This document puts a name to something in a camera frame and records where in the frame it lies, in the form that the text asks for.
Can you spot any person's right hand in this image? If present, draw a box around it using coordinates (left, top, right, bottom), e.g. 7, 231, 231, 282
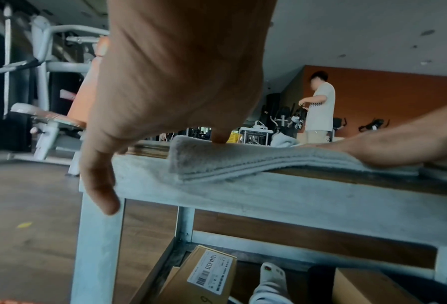
299, 98, 447, 169

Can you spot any person's left hand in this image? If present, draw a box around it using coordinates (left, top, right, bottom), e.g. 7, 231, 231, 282
77, 0, 280, 216

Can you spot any grey towel striped border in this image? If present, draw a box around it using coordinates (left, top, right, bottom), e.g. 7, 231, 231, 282
168, 134, 422, 184

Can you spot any white folding table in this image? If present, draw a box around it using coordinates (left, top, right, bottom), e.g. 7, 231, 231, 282
237, 120, 276, 146

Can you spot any black elliptical trainer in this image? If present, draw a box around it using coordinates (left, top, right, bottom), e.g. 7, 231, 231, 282
267, 103, 308, 135

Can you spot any low wooden table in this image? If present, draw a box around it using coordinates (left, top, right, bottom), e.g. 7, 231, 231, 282
69, 139, 447, 304

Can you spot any plain cardboard box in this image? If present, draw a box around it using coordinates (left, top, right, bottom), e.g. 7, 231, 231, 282
331, 266, 424, 304

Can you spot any cardboard box with label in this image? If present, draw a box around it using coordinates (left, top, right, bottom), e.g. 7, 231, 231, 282
157, 244, 240, 304

